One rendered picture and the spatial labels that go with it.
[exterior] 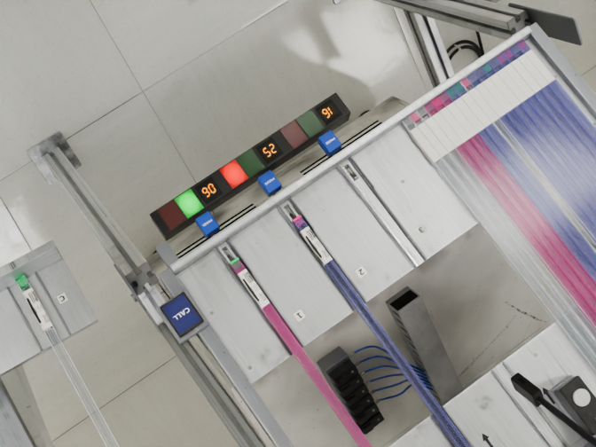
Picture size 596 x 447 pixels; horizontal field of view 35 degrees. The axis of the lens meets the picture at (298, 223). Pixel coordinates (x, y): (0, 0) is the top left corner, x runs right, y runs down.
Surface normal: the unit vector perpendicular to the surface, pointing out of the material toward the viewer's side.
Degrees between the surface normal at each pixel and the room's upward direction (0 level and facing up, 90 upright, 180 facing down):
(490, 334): 0
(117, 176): 0
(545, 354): 42
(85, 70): 0
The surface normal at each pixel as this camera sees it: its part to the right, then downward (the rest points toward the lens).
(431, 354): 0.43, 0.34
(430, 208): 0.04, -0.25
